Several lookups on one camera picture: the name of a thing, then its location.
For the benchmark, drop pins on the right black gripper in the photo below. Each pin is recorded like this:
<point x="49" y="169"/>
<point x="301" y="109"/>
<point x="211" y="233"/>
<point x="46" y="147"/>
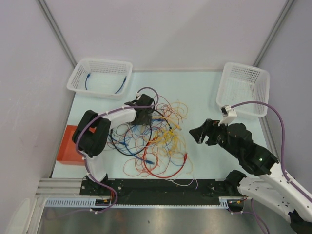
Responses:
<point x="208" y="128"/>

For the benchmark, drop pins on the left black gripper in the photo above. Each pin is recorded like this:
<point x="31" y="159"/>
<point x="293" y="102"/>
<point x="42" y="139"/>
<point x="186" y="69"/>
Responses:
<point x="146" y="120"/>

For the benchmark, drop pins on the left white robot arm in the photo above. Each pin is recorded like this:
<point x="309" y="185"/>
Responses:
<point x="93" y="131"/>

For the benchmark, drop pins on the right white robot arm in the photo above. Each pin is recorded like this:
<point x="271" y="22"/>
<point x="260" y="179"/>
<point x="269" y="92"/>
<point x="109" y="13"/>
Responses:
<point x="289" y="198"/>

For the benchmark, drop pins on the left white mesh basket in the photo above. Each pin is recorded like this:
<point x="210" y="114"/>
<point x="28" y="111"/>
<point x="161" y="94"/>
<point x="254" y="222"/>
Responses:
<point x="101" y="78"/>

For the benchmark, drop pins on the white mesh basket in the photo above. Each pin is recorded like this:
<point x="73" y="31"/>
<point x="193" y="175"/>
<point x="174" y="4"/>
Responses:
<point x="240" y="83"/>
<point x="101" y="78"/>

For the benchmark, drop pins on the right white mesh basket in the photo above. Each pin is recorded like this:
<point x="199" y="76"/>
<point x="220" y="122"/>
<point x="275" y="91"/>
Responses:
<point x="240" y="83"/>

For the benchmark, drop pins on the orange plastic bin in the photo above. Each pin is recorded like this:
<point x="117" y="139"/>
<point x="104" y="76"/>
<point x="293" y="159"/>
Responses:
<point x="67" y="154"/>

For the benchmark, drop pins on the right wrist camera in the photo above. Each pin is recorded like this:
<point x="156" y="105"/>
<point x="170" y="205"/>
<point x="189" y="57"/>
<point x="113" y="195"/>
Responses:
<point x="229" y="115"/>

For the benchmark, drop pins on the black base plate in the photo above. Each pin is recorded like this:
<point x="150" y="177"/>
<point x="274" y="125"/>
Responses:
<point x="163" y="192"/>

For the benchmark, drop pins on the aluminium frame post right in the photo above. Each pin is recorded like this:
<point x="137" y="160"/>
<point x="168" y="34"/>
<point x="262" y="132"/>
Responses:
<point x="274" y="31"/>

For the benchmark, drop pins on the aluminium frame post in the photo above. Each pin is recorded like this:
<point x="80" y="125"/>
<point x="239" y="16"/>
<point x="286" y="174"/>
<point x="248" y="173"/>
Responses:
<point x="47" y="13"/>
<point x="274" y="31"/>

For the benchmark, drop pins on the aluminium frame post left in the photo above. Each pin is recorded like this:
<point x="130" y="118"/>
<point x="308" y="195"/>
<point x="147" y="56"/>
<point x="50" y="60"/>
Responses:
<point x="47" y="13"/>

